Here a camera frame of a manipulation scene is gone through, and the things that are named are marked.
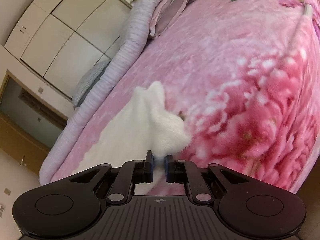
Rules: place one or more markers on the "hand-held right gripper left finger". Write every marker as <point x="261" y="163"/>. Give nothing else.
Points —
<point x="150" y="170"/>

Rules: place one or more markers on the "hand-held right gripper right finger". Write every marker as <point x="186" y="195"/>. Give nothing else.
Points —
<point x="168" y="171"/>

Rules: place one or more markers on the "cream white fluffy sweater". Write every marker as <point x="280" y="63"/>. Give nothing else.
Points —
<point x="160" y="120"/>

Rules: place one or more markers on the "pink floral blanket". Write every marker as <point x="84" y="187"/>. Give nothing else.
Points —
<point x="225" y="67"/>

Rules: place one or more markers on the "lilac striped quilt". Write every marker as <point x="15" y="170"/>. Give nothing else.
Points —
<point x="130" y="37"/>

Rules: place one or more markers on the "wooden door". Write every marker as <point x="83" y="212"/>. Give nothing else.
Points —
<point x="25" y="120"/>

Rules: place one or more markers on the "purple pillow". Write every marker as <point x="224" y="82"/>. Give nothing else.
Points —
<point x="172" y="7"/>

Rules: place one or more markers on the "cream wardrobe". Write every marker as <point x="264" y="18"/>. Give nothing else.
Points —
<point x="62" y="30"/>

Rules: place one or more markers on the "white rod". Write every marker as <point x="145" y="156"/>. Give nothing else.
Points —
<point x="308" y="10"/>

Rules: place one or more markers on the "square wall switch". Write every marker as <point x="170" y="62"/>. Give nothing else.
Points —
<point x="7" y="191"/>

